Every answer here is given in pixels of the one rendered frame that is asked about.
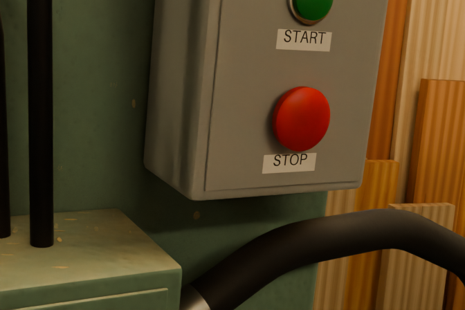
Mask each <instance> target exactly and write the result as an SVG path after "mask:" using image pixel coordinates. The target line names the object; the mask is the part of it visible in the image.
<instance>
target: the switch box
mask: <svg viewBox="0 0 465 310"><path fill-rule="evenodd" d="M387 7H388V0H333V4H332V7H331V10H330V11H329V13H328V15H327V16H326V17H325V18H324V19H323V20H322V21H320V22H318V23H316V24H303V23H301V22H299V21H298V20H296V19H295V18H294V17H293V15H292V14H291V12H290V10H289V7H288V1H287V0H155V7H154V26H153V35H152V54H151V64H150V74H149V93H148V102H147V121H146V131H145V149H144V159H143V162H144V165H145V168H147V169H148V170H149V171H150V172H152V173H153V174H155V175H157V177H159V178H160V179H162V180H163V181H164V182H166V183H167V184H169V185H170V186H172V187H173V188H174V189H175V190H177V191H179V192H180V193H181V194H183V195H184V196H185V197H187V198H188V199H190V200H193V201H205V200H214V199H231V198H241V197H258V196H268V195H277V194H295V193H305V192H322V191H332V190H349V189H356V188H359V187H360V186H361V184H362V181H363V172H364V167H365V157H366V152H367V143H368V138H369V132H370V124H371V119H372V110H373V104H374V95H375V90H376V81H377V75H378V70H379V61H380V56H381V47H382V41H383V32H384V27H385V18H386V12H387ZM278 29H287V30H308V31H320V32H331V33H332V34H331V45H330V50H329V51H300V50H284V49H276V44H277V32H278ZM298 86H307V87H311V88H313V89H316V90H318V91H320V92H321V93H322V94H323V95H324V96H325V97H326V99H327V101H328V103H329V108H330V121H329V126H328V129H327V132H326V134H325V135H324V137H323V138H322V140H321V141H320V142H319V143H318V144H317V145H315V146H314V147H312V148H311V149H308V150H306V151H302V152H296V151H293V150H291V149H288V148H286V147H284V146H283V145H281V144H280V143H279V142H278V141H277V139H276V137H275V135H274V133H273V127H272V118H273V112H274V109H275V107H276V104H277V103H278V101H279V100H280V98H281V97H282V96H283V95H284V94H285V93H286V92H287V91H289V90H291V89H293V88H296V87H298ZM306 153H316V164H315V170H314V171H304V172H281V173H269V174H262V168H263V162H264V155H273V154H306Z"/></svg>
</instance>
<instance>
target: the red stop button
mask: <svg viewBox="0 0 465 310"><path fill-rule="evenodd" d="M329 121H330V108H329V103H328V101H327V99H326V97H325V96H324V95H323V94H322V93H321V92H320V91H318V90H316V89H313V88H311V87H307V86H298V87H296V88H293V89H291V90H289V91H287V92H286V93H285V94H284V95H283V96H282V97H281V98H280V100H279V101H278V103H277V104H276V107H275V109H274V112H273V118H272V127H273V133H274V135H275V137H276V139H277V141H278V142H279V143H280V144H281V145H283V146H284V147H286V148H288V149H291V150H293V151H296V152H302V151H306V150H308V149H311V148H312V147H314V146H315V145H317V144H318V143H319V142H320V141H321V140H322V138H323V137H324V135H325V134H326V132H327V129H328V126H329Z"/></svg>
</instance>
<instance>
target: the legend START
mask: <svg viewBox="0 0 465 310"><path fill-rule="evenodd" d="M331 34H332V33H331V32H320V31H308V30H287V29H278V32H277V44H276V49H284V50H300V51H329V50H330V45H331Z"/></svg>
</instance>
